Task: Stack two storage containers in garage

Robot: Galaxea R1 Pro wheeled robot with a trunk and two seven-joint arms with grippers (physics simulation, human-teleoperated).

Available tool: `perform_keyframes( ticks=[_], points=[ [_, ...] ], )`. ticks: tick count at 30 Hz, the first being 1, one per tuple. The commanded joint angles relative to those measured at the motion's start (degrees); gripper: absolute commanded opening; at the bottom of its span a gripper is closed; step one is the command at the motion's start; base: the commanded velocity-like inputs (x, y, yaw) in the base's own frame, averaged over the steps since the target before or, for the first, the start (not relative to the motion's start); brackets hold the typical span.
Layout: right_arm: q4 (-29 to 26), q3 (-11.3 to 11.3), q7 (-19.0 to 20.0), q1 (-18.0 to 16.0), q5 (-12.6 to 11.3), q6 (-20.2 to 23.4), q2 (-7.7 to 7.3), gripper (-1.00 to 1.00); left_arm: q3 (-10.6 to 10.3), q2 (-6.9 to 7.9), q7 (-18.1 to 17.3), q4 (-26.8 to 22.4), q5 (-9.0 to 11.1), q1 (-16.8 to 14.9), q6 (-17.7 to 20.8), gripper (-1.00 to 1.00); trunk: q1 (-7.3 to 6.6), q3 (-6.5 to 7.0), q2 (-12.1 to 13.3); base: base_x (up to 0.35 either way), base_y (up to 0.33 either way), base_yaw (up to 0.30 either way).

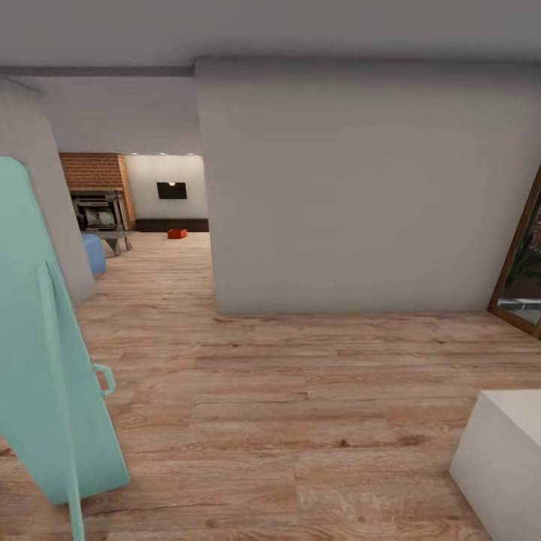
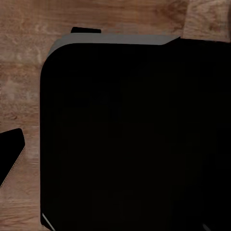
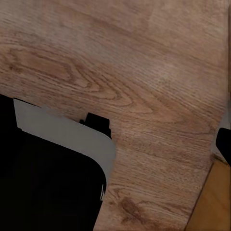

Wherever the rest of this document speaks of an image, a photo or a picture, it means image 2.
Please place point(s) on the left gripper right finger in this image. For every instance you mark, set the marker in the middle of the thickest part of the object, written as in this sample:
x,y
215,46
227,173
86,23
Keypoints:
x,y
223,142

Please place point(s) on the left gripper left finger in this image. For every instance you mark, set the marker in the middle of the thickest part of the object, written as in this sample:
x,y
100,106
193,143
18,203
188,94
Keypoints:
x,y
12,143

